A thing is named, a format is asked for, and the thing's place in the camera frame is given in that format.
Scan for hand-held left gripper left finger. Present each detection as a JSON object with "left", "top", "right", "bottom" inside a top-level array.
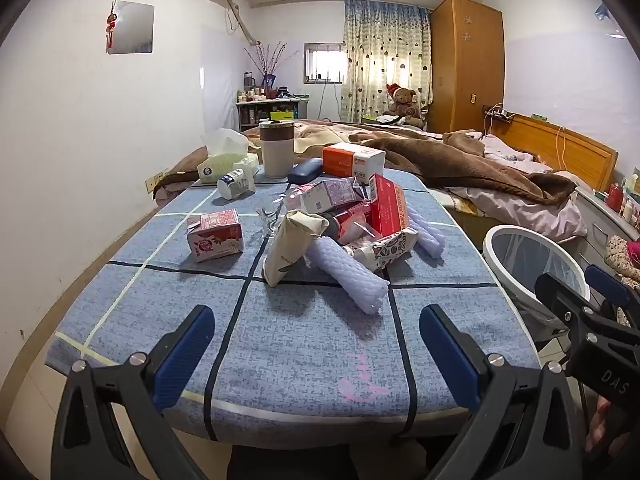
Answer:
[{"left": 50, "top": 304, "right": 216, "bottom": 480}]

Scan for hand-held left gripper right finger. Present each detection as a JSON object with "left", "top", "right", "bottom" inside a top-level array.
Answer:
[{"left": 419, "top": 304, "right": 588, "bottom": 480}]

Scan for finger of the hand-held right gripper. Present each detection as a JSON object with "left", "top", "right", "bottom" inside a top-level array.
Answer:
[
  {"left": 534, "top": 272, "right": 608, "bottom": 333},
  {"left": 585, "top": 264, "right": 632, "bottom": 311}
]

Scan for white bin with clear liner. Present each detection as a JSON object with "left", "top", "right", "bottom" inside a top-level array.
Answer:
[{"left": 482, "top": 225, "right": 592, "bottom": 338}]

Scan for pink milk carton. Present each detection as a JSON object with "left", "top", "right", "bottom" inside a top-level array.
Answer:
[{"left": 186, "top": 209, "right": 245, "bottom": 263}]

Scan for patterned paper wrapper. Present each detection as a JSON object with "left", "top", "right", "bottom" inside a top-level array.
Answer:
[{"left": 344, "top": 227, "right": 419, "bottom": 274}]

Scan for lavender foam net sleeve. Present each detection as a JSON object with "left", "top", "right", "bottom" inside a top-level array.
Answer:
[
  {"left": 306, "top": 237, "right": 391, "bottom": 316},
  {"left": 407, "top": 204, "right": 446, "bottom": 260}
]

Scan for beige paper carton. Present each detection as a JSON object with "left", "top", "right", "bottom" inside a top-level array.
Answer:
[{"left": 263, "top": 210, "right": 330, "bottom": 288}]

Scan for red cardboard box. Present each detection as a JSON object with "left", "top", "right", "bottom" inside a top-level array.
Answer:
[{"left": 368, "top": 173, "right": 412, "bottom": 239}]

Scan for clear plastic wrapper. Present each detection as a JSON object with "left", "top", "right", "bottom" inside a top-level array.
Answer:
[{"left": 255, "top": 192, "right": 292, "bottom": 239}]

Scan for red drink can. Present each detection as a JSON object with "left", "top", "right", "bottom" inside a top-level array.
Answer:
[{"left": 322, "top": 202, "right": 377, "bottom": 247}]

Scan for purple drink carton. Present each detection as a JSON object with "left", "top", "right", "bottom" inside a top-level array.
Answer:
[{"left": 286, "top": 179, "right": 364, "bottom": 214}]

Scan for person's right hand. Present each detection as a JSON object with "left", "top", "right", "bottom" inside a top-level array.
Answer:
[{"left": 585, "top": 392, "right": 640, "bottom": 461}]

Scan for floral cloth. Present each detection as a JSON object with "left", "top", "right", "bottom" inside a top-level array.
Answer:
[{"left": 604, "top": 234, "right": 640, "bottom": 292}]

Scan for grey nightstand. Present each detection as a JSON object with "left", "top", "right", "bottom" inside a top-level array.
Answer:
[{"left": 574, "top": 185, "right": 640, "bottom": 273}]

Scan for pink quilt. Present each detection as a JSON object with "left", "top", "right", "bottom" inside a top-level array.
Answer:
[{"left": 442, "top": 129, "right": 589, "bottom": 247}]

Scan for blue checked tablecloth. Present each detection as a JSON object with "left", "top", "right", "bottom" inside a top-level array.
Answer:
[{"left": 45, "top": 167, "right": 543, "bottom": 448}]

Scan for wooden headboard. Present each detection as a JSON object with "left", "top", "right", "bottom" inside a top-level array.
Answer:
[{"left": 481, "top": 110, "right": 619, "bottom": 194}]

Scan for brown blanket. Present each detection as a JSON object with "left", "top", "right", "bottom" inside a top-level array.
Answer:
[{"left": 152, "top": 120, "right": 577, "bottom": 207}]

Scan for small white bottle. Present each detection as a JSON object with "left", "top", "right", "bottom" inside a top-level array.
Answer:
[{"left": 216, "top": 168, "right": 257, "bottom": 200}]

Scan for green tissue pack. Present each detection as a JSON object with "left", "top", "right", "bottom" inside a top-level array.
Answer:
[{"left": 196, "top": 128, "right": 261, "bottom": 182}]

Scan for dark blue glasses case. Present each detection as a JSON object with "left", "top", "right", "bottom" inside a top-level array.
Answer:
[{"left": 287, "top": 157, "right": 324, "bottom": 184}]

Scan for orange and white box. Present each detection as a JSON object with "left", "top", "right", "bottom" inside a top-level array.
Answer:
[{"left": 322, "top": 142, "right": 387, "bottom": 184}]

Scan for beige cup with brown band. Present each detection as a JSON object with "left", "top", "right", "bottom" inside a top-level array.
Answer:
[{"left": 258, "top": 120, "right": 296, "bottom": 179}]

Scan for teddy bear with red hat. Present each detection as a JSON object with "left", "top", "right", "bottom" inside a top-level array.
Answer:
[{"left": 384, "top": 83, "right": 422, "bottom": 119}]

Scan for wooden wardrobe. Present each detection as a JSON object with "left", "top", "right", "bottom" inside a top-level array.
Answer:
[{"left": 428, "top": 0, "right": 506, "bottom": 136}]

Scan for cluttered shelf unit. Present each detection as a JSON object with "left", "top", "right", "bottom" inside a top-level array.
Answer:
[{"left": 235, "top": 96, "right": 311, "bottom": 134}]

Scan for heart print curtain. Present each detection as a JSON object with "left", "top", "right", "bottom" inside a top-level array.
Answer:
[{"left": 341, "top": 0, "right": 432, "bottom": 124}]

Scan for dried branches in vase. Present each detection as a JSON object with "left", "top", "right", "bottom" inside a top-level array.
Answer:
[{"left": 244, "top": 41, "right": 287, "bottom": 100}]

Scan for small window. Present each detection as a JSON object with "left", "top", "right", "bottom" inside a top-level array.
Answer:
[{"left": 303, "top": 42, "right": 347, "bottom": 85}]

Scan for red hanging ornament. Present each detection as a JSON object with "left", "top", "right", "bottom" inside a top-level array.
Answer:
[{"left": 104, "top": 2, "right": 121, "bottom": 54}]

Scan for wrapped air conditioner pipe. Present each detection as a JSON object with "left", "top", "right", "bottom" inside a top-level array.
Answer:
[{"left": 224, "top": 0, "right": 262, "bottom": 47}]

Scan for grey wall panel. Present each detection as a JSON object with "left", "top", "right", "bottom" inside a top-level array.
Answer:
[{"left": 107, "top": 0, "right": 155, "bottom": 55}]

